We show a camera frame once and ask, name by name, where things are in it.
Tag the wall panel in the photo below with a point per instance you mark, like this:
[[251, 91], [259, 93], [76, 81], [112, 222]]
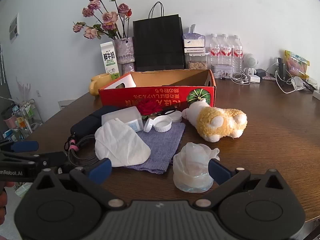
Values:
[[13, 28]]

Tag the purple mottled vase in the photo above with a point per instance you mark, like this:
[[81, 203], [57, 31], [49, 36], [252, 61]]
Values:
[[124, 51]]

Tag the white earphones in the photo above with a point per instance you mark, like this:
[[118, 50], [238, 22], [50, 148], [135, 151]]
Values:
[[240, 78]]

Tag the white round lid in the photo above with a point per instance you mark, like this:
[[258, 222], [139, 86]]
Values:
[[176, 117]]

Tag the white and green milk carton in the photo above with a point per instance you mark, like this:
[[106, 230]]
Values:
[[110, 60]]

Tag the white wall vent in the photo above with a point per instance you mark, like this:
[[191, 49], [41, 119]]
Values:
[[65, 104]]

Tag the red artificial rose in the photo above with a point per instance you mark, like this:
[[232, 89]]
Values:
[[150, 107]]

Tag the water bottle with red label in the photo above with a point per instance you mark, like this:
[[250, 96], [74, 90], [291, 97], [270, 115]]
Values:
[[238, 52], [226, 51], [215, 51]]

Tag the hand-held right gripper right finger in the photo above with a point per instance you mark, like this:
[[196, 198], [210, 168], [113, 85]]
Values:
[[220, 171]]

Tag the clear plastic bag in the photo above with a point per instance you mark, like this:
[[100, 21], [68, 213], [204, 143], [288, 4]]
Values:
[[192, 165]]

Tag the white charging block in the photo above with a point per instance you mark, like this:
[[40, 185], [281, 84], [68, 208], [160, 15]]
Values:
[[316, 95]]

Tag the yellow snack packet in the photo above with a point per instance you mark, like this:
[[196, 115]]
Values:
[[297, 63]]

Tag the white charger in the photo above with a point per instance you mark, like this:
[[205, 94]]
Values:
[[254, 78]]

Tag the white ridged jar lid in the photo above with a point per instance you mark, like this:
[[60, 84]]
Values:
[[162, 123]]

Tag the flat white box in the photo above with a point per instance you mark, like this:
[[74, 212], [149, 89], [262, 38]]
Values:
[[195, 50]]

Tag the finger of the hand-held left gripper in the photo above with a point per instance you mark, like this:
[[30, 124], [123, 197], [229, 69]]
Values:
[[25, 146], [50, 158]]

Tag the black plastic object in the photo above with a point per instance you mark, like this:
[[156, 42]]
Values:
[[170, 110]]

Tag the white plastic container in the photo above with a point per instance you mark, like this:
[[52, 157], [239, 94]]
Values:
[[125, 116]]

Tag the purple tissue pack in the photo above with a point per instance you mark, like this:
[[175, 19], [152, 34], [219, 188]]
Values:
[[193, 41]]

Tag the black paper bag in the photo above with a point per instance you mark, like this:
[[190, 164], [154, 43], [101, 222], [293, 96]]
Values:
[[157, 45]]

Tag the white tissue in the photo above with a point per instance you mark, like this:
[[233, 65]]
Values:
[[120, 145]]

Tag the person's left hand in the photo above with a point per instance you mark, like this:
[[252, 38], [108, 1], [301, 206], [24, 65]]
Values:
[[3, 200]]

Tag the white round-headed gadget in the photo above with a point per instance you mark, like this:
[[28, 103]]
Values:
[[250, 61]]

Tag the yellow mug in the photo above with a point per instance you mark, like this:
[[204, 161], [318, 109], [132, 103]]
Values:
[[98, 82]]

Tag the small black bottle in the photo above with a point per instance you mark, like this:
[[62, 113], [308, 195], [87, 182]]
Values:
[[281, 68]]

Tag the bunch of dried roses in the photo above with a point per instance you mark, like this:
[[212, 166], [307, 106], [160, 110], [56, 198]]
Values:
[[110, 17]]

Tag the red cardboard box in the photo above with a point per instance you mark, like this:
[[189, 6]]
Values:
[[155, 95]]

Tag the black adapter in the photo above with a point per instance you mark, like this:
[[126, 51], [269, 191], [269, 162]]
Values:
[[261, 73]]

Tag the small white cap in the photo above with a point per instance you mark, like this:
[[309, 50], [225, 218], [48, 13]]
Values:
[[148, 126]]

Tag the blue-grey cloth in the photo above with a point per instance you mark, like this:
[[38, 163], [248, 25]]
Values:
[[162, 147]]

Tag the floral tin box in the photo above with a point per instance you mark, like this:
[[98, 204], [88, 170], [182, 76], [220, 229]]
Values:
[[222, 71]]

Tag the white and yellow plush toy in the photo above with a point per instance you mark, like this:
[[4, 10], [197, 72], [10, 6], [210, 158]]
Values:
[[215, 122]]

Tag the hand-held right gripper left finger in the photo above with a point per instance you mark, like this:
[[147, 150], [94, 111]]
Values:
[[101, 171]]

